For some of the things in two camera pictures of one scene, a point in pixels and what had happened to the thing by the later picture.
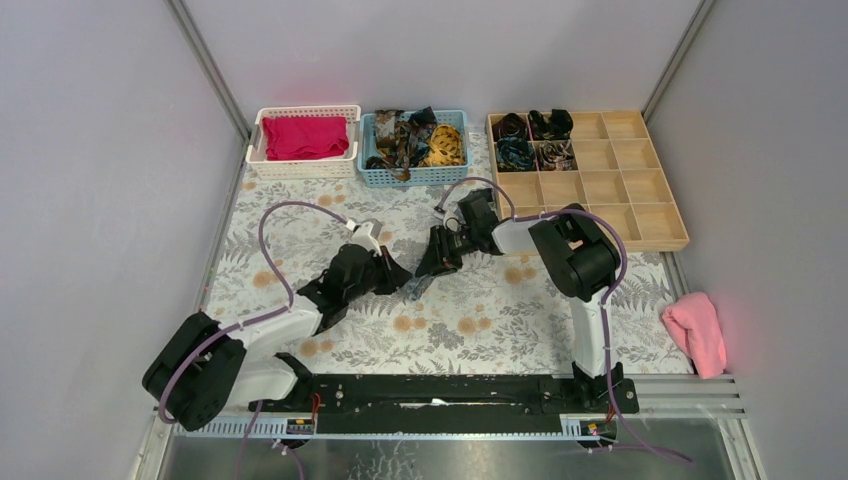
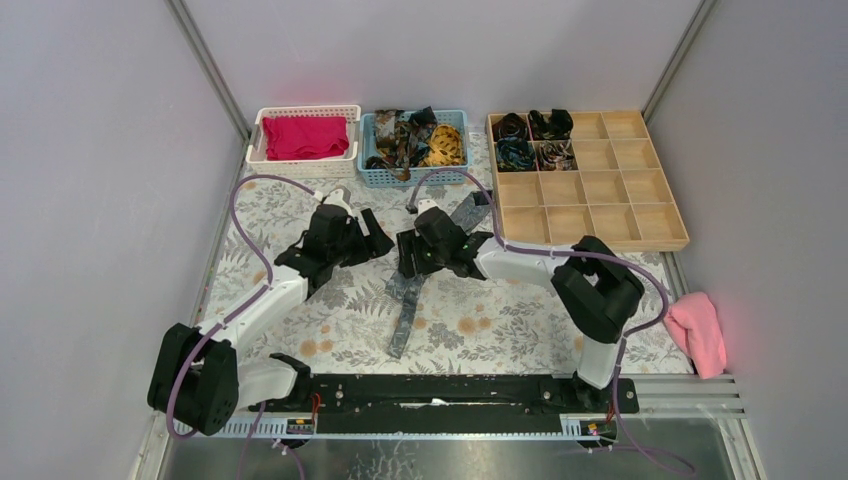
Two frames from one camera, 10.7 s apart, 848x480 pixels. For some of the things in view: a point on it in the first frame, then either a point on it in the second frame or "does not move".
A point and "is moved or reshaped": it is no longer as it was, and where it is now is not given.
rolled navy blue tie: x=515 y=154 does not move
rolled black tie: x=558 y=126 does not move
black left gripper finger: x=394 y=276 -> x=378 y=242
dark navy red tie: x=423 y=124 does not move
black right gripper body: x=452 y=246 -> x=427 y=259
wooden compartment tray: x=602 y=161 does not move
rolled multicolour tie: x=557 y=155 does not move
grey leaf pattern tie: x=414 y=287 is moved or reshaped
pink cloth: x=694 y=322 does not move
